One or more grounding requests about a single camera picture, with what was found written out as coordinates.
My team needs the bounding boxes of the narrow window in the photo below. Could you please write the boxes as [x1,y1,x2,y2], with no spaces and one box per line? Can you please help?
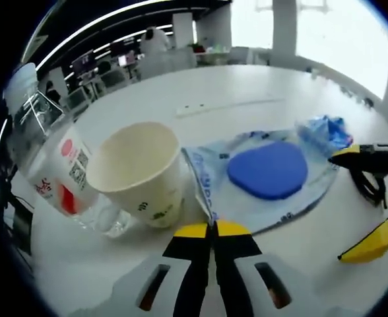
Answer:
[230,0,274,49]

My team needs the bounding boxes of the computer monitor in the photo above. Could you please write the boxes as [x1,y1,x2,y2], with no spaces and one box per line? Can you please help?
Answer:
[71,49,96,76]
[110,41,139,67]

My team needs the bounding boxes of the white paper cup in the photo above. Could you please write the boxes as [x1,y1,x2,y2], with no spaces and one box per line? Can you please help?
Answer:
[85,121,185,229]

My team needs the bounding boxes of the clear water bottle red label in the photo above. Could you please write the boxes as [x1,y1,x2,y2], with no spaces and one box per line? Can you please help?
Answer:
[2,62,134,238]

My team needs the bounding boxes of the large window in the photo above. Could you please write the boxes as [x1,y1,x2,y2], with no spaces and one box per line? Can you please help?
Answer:
[296,0,388,100]

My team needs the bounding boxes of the blue pad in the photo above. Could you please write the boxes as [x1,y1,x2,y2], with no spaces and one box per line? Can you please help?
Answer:
[180,130,342,237]

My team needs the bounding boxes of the white table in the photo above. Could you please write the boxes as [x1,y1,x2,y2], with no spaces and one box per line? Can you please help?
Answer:
[32,64,388,317]

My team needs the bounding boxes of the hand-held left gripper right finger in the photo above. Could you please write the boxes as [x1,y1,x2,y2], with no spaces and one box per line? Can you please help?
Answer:
[212,219,320,317]

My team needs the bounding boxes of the white office desks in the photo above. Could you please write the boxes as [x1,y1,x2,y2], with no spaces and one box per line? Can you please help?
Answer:
[193,46,274,69]

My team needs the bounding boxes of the group of small dark items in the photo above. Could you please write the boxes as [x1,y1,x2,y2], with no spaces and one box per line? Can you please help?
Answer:
[304,65,376,108]

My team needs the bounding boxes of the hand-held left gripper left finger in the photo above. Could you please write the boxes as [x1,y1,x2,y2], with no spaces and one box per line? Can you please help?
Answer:
[111,221,213,317]

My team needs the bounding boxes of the black cable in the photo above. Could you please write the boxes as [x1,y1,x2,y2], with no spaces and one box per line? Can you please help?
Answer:
[348,163,388,209]

